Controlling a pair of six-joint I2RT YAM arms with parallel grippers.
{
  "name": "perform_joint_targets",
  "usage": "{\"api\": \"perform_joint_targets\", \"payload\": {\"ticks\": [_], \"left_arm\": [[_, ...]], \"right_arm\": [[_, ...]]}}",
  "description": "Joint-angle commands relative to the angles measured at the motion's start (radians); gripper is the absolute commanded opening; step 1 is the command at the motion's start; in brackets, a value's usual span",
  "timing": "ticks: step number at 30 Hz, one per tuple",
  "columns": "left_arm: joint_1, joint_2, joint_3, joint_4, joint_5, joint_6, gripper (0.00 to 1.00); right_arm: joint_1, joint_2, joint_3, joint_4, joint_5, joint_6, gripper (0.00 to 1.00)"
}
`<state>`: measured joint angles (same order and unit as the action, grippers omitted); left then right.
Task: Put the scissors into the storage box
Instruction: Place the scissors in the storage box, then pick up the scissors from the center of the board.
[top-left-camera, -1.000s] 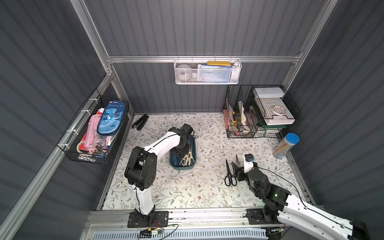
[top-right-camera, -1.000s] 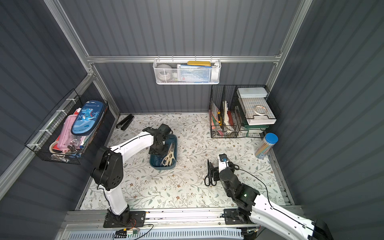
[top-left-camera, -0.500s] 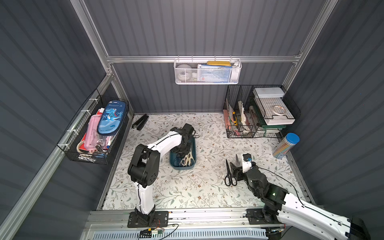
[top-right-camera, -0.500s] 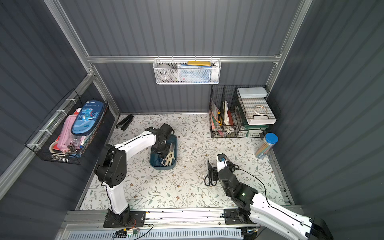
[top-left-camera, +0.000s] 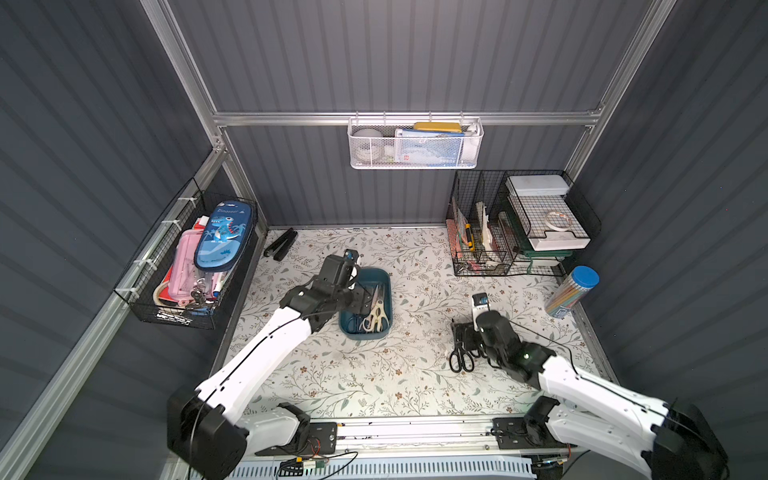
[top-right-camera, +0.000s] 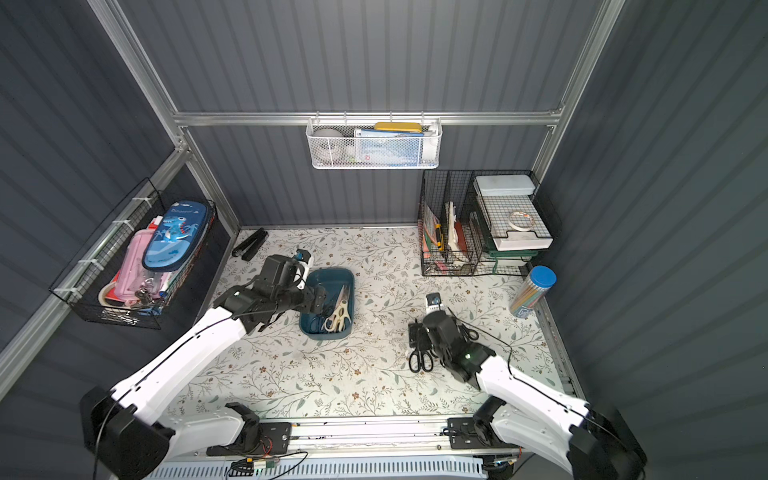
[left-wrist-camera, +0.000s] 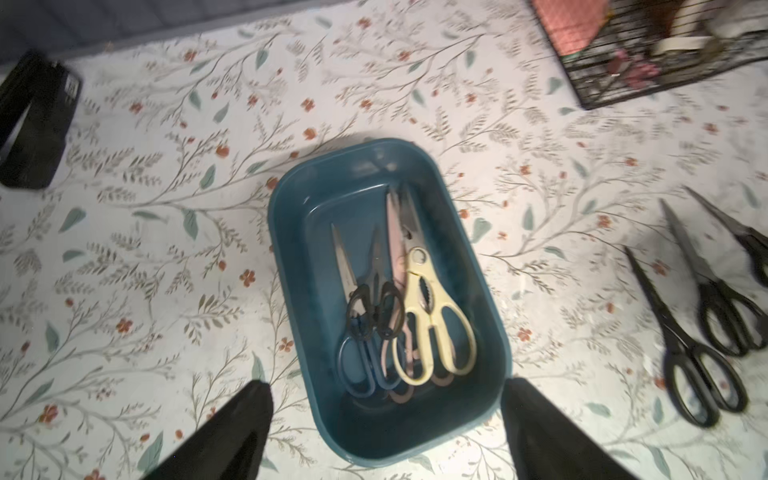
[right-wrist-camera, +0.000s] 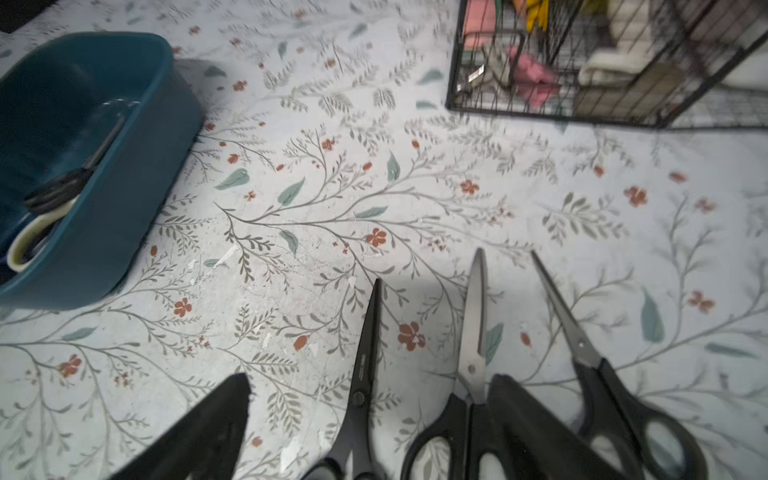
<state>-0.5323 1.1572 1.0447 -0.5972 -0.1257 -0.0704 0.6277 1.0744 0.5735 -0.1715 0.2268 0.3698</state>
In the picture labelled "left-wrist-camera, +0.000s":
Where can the black stapler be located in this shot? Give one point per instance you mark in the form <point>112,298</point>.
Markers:
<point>39,98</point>

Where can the large black scissors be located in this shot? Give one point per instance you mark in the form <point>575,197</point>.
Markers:
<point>701,383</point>

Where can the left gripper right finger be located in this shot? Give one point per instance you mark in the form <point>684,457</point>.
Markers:
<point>545,444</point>

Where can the teal plastic storage box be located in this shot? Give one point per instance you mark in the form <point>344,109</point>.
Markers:
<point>347,189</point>

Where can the cream yellow kitchen scissors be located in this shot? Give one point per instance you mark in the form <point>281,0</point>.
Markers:
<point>425,299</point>

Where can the medium black scissors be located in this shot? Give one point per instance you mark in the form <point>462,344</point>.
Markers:
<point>731,322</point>

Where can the black wire desk organizer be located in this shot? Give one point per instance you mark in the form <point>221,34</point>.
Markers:
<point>613,51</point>

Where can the pink kitchen scissors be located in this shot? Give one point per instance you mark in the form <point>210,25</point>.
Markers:
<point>397,259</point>

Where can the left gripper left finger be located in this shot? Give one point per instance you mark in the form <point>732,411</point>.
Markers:
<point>230,445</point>

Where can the blue handled scissors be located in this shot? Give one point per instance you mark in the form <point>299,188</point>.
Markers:
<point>358,362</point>

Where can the small black scissors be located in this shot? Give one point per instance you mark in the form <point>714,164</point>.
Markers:
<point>370,302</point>

